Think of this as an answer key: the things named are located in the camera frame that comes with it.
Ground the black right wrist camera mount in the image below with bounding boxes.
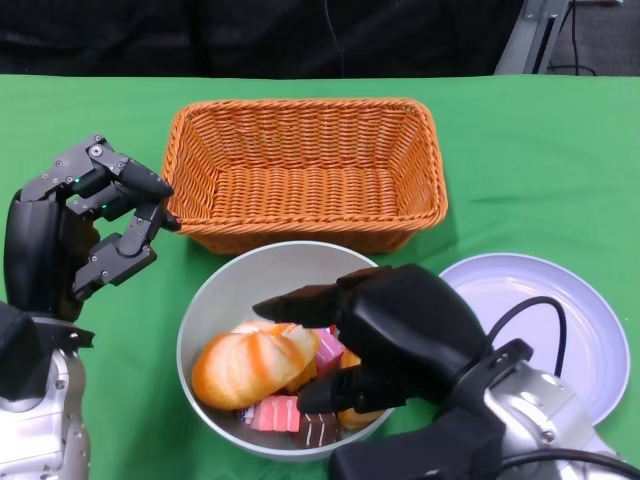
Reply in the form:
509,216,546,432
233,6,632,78
327,339,534,480

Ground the chocolate layered cake slice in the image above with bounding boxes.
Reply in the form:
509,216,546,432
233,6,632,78
297,411,340,449

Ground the lavender plate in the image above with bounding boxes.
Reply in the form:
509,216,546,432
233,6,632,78
438,253,630,427

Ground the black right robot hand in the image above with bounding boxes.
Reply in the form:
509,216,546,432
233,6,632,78
252,264,494,416

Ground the grey metal frame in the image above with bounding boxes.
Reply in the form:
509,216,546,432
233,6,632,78
493,0,571,76

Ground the orange wicker basket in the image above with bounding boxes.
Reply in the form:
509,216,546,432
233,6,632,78
160,97,448,256

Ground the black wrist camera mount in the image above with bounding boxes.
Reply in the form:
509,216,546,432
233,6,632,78
327,339,534,480
0,299,54,404

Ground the pale grey bowl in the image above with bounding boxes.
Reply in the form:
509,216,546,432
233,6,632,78
176,240,397,463

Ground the thin black looped arm cable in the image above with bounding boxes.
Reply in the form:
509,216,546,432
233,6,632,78
486,295,570,377

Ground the black background cable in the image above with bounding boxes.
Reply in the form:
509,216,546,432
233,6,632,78
548,0,604,76

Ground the pink layered cake slice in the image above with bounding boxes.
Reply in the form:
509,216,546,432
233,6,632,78
312,325,347,375

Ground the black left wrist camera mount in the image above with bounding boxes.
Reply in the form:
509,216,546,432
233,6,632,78
0,299,54,404

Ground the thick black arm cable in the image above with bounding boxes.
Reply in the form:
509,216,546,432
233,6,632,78
498,446,637,477

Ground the green tablecloth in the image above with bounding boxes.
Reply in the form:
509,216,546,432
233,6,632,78
0,73,640,480

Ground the black backdrop curtain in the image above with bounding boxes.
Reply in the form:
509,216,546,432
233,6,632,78
0,0,524,79

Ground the round orange-striped bread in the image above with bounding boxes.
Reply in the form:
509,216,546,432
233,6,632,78
191,321,322,412

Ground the yellow layered cake slice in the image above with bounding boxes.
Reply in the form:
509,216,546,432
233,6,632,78
285,357,319,393

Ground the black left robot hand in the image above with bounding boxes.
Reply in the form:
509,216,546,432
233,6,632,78
4,133,183,324

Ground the salmon cake slice with berries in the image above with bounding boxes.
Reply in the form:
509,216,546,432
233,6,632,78
241,394,302,434

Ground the long orange-striped bread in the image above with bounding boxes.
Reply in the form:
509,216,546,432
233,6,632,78
338,348,384,431

